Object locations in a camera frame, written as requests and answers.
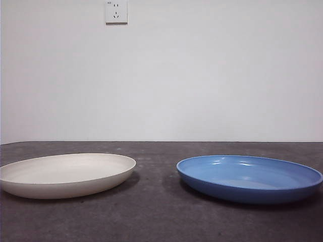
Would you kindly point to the blue round plate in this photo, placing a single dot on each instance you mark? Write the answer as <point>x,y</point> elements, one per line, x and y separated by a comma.
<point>247,176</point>

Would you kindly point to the white round plate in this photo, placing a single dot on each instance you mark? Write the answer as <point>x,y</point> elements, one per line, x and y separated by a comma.
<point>63,174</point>

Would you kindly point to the white wall socket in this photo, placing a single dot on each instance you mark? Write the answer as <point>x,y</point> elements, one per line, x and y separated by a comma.
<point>116,12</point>

